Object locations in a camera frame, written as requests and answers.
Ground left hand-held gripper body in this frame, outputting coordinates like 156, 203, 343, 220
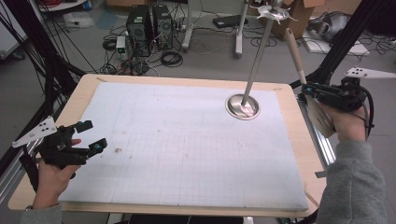
11, 115, 92, 171

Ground white stand leg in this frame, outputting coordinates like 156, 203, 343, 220
181, 0, 196, 53
234, 0, 250, 59

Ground white cabinet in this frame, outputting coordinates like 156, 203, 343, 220
0, 0, 28, 61

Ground aluminium rail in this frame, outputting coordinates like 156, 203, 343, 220
0, 148, 41, 203
297, 92, 338, 179

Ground coiled black cable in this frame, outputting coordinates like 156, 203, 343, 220
160, 50, 184, 68

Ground person's right hand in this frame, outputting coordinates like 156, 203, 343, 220
321, 103, 370, 143

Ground small white box device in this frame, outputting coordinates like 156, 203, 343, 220
115, 35, 128, 61

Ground white flat board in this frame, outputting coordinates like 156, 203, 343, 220
303, 37, 372, 57

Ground cardboard box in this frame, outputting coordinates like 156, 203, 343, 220
258, 0, 316, 41

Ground flat black device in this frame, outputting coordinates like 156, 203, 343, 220
212, 14, 249, 29

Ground grey rounded appliance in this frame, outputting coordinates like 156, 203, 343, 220
307, 11, 350, 44

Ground black computer tower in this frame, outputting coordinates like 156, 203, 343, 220
125, 4, 154, 58
151, 4, 174, 50

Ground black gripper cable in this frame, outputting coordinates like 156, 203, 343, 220
357, 85, 375, 138

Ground metal hook rack stand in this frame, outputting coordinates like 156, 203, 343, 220
225, 0, 297, 121

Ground beige slotted spatula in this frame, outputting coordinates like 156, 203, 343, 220
283, 27, 338, 139

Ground person's left hand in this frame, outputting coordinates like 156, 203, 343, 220
32, 138, 82, 210

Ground white round table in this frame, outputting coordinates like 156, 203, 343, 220
36, 0, 89, 13

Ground black metal frame strut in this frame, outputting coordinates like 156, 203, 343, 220
0, 0, 87, 175
289, 0, 388, 94

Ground white grid mat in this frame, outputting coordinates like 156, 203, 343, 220
59, 81, 310, 212

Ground clear plastic bag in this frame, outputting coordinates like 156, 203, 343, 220
63, 11, 95, 29

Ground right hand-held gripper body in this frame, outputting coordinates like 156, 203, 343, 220
312, 65, 396, 113

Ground black gripper strap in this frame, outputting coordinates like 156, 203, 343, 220
19, 148, 41, 192

